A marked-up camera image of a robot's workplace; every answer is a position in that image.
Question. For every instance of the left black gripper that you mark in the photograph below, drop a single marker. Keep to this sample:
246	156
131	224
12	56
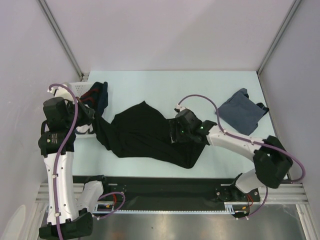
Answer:
88	113

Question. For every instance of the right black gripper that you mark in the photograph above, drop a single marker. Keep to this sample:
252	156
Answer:
174	126

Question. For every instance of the black tank top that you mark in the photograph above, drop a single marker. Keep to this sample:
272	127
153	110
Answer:
141	131

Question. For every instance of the blue printed tank top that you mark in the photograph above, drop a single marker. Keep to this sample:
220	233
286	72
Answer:
241	113

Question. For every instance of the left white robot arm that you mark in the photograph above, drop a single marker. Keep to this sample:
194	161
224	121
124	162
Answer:
68	217

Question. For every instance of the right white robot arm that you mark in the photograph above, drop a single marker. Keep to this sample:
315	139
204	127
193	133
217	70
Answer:
271	164

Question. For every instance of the white plastic laundry basket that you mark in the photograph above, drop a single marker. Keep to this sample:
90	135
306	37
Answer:
79	88

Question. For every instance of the dark navy red garment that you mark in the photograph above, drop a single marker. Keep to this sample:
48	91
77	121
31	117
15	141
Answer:
97	97

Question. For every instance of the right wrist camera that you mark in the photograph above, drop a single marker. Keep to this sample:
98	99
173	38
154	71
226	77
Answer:
178	108

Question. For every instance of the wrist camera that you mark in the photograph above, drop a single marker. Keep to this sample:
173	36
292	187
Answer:
64	92
178	108

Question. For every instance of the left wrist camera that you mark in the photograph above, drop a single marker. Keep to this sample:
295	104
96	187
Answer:
64	92

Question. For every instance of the slotted cable duct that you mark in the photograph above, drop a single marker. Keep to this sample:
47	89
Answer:
102	209

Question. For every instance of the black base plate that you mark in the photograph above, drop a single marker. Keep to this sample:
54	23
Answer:
173	194

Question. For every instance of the left aluminium frame post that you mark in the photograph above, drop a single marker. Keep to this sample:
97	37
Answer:
45	8

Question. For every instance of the aluminium frame post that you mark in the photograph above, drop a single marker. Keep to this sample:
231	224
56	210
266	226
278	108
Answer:
279	35
45	8

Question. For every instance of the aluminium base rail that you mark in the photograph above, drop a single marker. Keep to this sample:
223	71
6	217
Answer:
284	195

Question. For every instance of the right aluminium frame post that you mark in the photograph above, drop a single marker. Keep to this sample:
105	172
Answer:
279	35

